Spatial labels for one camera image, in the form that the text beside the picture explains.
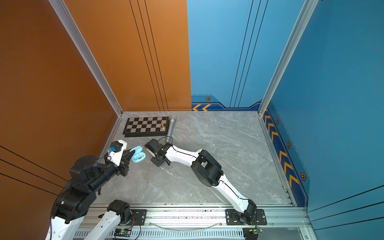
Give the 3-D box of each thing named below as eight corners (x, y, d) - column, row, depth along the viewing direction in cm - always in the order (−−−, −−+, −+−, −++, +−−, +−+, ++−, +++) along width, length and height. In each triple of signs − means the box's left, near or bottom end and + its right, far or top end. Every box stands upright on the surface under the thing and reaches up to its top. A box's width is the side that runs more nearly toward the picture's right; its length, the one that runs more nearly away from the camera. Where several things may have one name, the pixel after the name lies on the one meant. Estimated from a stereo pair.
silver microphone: (166, 142, 103) (166, 140, 101) (170, 119, 117) (169, 117, 115) (172, 142, 103) (172, 140, 101) (175, 119, 117) (175, 117, 115)
